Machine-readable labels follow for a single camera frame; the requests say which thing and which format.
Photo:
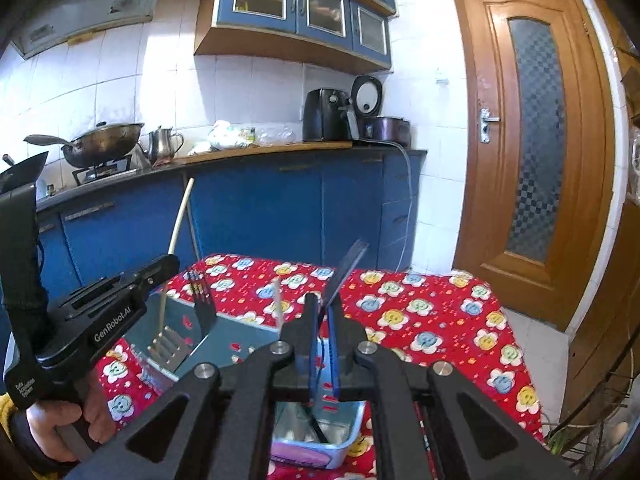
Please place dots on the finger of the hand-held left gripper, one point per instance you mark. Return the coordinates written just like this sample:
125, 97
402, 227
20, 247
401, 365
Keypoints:
150, 272

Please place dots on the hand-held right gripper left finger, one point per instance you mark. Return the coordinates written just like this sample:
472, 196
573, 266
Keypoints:
315, 360

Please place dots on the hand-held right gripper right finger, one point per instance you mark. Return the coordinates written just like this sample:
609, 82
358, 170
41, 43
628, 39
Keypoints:
335, 360

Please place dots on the metal fork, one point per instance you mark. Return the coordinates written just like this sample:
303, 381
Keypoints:
202, 305

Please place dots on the white plastic fork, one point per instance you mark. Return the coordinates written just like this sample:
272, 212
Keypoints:
277, 302

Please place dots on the light blue utensil box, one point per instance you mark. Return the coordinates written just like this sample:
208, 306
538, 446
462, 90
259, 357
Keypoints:
235, 332

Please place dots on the person's left hand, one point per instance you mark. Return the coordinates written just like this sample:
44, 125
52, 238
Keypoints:
50, 420

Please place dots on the red smiley flower tablecloth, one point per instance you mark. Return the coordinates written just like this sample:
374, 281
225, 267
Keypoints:
400, 310

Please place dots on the gas stove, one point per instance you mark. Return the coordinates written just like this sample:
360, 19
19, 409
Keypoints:
102, 170

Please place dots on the blue kitchen base cabinets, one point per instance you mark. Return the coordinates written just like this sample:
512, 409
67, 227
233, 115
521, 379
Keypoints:
250, 210

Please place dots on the metal pitcher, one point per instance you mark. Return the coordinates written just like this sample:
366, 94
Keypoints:
162, 145

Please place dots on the large metal wok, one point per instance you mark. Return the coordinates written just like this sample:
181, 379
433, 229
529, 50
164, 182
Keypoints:
100, 142

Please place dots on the white patterned cloth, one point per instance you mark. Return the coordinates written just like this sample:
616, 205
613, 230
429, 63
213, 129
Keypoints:
227, 135

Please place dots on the clear plastic bag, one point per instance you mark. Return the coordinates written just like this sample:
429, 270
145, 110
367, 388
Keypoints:
277, 134

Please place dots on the wooden door with glass panel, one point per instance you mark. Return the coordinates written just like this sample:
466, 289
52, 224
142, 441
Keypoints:
480, 200

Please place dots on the black air fryer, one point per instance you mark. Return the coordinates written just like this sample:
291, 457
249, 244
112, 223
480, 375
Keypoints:
325, 115

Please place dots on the rice cooker with open lid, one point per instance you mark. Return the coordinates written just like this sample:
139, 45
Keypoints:
385, 127

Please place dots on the grey range hood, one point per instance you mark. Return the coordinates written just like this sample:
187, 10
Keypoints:
90, 5

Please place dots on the blue wall cabinet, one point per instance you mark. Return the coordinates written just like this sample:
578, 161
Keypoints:
300, 10

